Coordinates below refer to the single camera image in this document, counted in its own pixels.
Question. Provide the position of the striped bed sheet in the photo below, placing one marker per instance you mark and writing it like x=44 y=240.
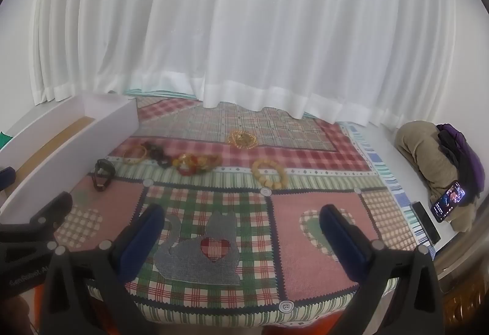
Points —
x=397 y=189

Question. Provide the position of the white box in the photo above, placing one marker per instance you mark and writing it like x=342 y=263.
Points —
x=114 y=117

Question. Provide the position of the beige cloth pile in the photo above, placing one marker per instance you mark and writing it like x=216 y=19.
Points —
x=420 y=155

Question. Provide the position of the white curtain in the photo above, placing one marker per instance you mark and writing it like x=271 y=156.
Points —
x=244 y=33

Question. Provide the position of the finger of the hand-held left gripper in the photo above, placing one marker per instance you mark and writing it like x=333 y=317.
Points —
x=46 y=214
x=5 y=178

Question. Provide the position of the purple garment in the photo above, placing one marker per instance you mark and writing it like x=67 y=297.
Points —
x=472 y=163

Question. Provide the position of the yellow bangle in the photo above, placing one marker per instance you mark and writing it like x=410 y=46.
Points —
x=144 y=152

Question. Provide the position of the lit smartphone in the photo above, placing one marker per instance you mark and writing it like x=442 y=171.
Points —
x=449 y=201

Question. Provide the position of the green cloth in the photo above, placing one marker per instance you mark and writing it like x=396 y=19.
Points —
x=4 y=142

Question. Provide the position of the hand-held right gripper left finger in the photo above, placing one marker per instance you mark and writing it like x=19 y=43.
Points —
x=147 y=228

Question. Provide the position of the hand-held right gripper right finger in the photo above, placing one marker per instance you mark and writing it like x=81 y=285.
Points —
x=338 y=232

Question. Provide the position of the black phone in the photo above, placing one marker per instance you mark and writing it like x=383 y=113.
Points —
x=426 y=224

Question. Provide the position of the patchwork plaid blanket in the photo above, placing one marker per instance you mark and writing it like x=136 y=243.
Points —
x=305 y=159

